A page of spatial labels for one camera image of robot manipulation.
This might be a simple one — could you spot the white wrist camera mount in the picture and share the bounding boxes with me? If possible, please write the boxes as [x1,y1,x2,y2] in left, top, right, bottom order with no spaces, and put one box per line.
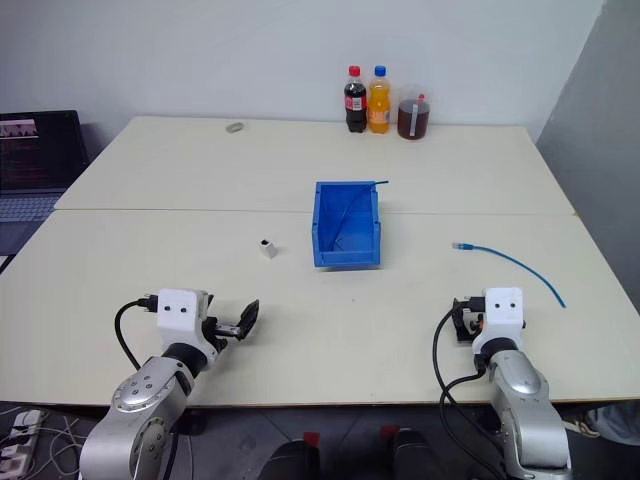
[155,288,214,359]
[471,286,527,354]

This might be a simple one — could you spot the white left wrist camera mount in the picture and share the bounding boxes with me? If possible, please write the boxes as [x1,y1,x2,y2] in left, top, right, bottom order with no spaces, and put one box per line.
[155,288,214,359]

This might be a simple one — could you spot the orange soda bottle blue cap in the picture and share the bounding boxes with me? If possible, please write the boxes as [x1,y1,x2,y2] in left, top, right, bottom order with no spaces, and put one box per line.
[367,64,393,135]

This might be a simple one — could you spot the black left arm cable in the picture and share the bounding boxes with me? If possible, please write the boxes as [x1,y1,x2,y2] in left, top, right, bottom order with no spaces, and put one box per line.
[113,294,160,372]

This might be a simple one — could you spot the white sneaker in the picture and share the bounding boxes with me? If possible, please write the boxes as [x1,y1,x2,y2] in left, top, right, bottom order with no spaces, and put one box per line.
[561,411,602,439]

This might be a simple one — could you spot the blue plastic storage bin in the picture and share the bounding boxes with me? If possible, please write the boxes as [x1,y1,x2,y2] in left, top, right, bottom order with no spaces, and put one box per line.
[311,180,384,270]

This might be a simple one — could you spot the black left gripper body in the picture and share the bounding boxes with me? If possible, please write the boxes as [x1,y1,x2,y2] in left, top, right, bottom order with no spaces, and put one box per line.
[199,313,242,354]

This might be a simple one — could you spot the thin blue cable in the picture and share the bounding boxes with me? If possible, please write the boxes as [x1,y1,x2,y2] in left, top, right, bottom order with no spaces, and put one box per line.
[329,178,392,251]

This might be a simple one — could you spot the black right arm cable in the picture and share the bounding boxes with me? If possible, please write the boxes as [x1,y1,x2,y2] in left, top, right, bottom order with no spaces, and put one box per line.
[431,304,507,480]

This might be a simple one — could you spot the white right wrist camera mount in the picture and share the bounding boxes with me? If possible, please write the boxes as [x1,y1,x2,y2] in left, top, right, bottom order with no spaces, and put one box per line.
[471,286,527,354]

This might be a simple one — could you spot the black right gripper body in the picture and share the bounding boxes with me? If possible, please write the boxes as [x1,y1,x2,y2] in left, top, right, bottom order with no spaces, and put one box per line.
[462,296,486,337]

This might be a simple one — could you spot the dark laptop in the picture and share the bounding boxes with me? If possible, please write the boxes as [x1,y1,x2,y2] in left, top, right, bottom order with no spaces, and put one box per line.
[0,109,92,257]

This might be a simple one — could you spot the blue Ethernet cable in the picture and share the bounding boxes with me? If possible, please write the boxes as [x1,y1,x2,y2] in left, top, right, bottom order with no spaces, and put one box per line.
[451,240,568,309]

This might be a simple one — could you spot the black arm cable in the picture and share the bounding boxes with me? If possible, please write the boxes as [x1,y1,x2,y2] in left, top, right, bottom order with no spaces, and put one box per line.
[431,304,507,480]
[113,294,160,372]

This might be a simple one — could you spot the clear cup dark liquid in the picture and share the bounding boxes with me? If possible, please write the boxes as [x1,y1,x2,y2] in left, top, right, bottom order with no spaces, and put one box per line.
[396,83,433,142]

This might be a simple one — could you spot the blue jeans leg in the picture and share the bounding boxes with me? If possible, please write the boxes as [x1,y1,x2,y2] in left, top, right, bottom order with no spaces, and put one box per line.
[584,402,640,442]

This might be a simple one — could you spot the cola bottle red cap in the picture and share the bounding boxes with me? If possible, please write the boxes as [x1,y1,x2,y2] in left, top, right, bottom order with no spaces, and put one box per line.
[342,64,370,135]

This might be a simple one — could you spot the white floor cables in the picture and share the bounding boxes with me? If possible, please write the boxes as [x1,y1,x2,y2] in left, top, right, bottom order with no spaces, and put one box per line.
[28,413,85,477]

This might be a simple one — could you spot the white power strip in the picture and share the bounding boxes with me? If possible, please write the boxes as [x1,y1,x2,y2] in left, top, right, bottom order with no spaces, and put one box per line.
[0,408,47,474]

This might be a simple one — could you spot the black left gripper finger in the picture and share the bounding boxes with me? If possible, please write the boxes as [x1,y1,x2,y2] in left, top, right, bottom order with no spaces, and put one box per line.
[234,298,262,343]

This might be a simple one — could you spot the white stick red tip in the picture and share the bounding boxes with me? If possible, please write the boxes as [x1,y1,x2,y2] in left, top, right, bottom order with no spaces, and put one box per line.
[408,92,427,138]

